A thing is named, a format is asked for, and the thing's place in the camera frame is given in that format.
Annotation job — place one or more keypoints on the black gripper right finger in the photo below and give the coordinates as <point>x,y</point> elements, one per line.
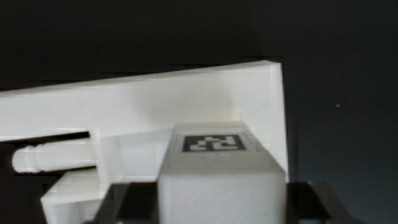
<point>313,205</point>

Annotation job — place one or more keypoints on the white fence frame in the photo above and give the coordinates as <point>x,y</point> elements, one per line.
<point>135,105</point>

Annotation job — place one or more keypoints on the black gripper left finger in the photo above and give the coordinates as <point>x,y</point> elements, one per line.
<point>128,205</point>

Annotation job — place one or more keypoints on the white chair seat part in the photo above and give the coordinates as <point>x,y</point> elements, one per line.
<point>103,161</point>

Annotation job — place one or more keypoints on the white tagged chair leg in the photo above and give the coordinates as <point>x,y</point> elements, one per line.
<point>220,179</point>

